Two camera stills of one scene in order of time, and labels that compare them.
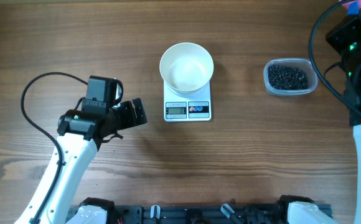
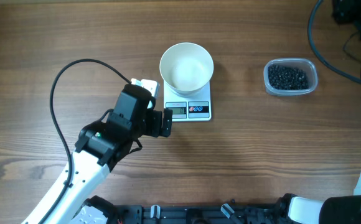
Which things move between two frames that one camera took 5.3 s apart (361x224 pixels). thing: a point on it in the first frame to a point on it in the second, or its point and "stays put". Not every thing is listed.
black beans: x=285 y=78 stays put
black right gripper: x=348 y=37 to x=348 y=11
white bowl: x=187 y=68 stays put
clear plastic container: x=289 y=76 stays put
